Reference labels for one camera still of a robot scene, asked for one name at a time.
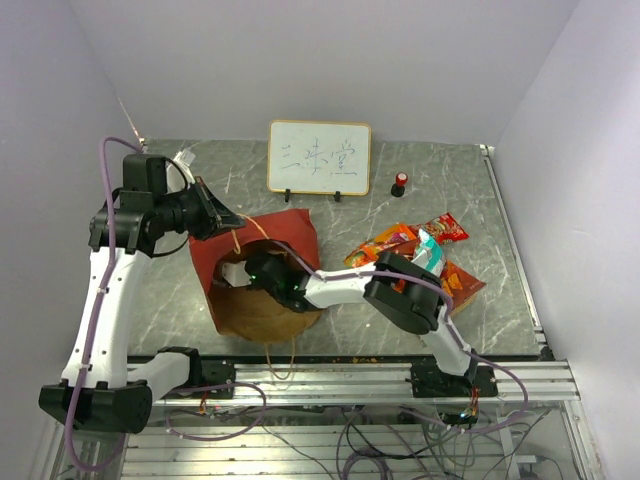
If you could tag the green white snack pack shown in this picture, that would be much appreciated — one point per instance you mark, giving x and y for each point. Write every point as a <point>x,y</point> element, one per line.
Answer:
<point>428,254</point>

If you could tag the aluminium rail frame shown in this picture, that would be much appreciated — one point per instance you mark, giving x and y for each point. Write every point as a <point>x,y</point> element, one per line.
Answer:
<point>345,418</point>

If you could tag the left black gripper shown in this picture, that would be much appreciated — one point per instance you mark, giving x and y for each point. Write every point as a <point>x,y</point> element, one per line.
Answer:
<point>215,214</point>

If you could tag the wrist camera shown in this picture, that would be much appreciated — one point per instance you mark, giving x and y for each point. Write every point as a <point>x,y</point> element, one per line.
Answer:
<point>235,274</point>
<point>178,172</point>

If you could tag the pink yellow snack bag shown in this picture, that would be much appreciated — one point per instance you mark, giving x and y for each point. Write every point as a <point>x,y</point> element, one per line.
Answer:
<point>395,235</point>

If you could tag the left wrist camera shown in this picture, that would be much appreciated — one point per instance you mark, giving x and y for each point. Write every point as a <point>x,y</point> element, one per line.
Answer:
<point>178,172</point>

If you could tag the red snack pack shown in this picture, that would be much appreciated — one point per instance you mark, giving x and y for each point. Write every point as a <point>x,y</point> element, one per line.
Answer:
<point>444,229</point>

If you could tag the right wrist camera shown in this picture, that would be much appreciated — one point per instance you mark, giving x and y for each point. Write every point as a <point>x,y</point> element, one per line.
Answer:
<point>235,274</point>

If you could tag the red paper bag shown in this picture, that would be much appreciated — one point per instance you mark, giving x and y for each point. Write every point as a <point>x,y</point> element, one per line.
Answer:
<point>247,312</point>

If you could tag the orange snack pack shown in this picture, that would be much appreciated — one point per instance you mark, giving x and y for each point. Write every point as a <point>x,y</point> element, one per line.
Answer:
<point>365,253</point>

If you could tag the red doritos chips bag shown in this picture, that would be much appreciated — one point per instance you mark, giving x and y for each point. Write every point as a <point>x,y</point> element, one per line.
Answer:
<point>460,285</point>

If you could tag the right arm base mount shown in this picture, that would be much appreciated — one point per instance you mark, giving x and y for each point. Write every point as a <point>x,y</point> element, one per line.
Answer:
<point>427,381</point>

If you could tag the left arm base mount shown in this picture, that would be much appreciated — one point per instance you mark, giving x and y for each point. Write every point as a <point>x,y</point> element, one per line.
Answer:
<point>220,375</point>

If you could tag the small whiteboard with stand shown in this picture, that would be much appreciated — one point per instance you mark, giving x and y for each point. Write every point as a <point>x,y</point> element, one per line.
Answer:
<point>319,158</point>

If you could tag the red black stamp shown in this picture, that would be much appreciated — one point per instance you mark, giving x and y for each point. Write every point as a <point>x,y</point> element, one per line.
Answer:
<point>398,187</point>

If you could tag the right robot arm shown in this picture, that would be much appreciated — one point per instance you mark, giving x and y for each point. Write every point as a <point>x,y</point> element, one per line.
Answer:
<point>407,295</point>

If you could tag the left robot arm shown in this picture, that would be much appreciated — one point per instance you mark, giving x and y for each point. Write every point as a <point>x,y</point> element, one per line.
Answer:
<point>96,391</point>

